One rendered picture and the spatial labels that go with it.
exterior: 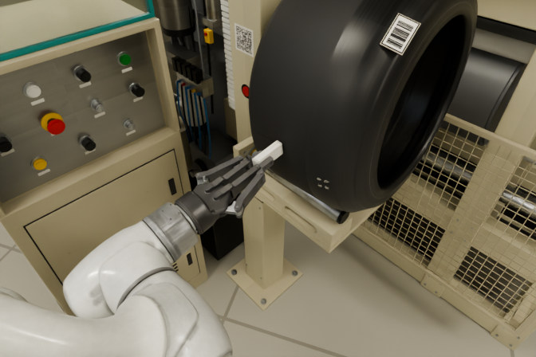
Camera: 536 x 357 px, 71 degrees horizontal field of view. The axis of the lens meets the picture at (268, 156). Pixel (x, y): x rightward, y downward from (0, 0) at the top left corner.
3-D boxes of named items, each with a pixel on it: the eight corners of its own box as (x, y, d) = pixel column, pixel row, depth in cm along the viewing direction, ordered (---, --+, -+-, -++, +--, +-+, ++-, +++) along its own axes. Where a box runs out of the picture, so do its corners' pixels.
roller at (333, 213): (246, 161, 115) (249, 148, 113) (257, 158, 118) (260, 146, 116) (336, 227, 96) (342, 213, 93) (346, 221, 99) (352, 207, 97)
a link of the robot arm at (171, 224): (135, 210, 63) (164, 189, 65) (152, 239, 69) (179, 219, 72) (164, 242, 58) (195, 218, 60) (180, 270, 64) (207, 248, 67)
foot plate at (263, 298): (226, 273, 185) (225, 271, 184) (265, 242, 199) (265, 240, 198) (263, 311, 170) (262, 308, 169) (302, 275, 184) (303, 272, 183)
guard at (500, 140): (320, 201, 181) (337, 69, 136) (322, 198, 182) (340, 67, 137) (517, 338, 132) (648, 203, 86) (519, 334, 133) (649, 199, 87)
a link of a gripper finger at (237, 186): (210, 194, 67) (214, 198, 66) (257, 160, 72) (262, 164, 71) (214, 207, 70) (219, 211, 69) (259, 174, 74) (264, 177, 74)
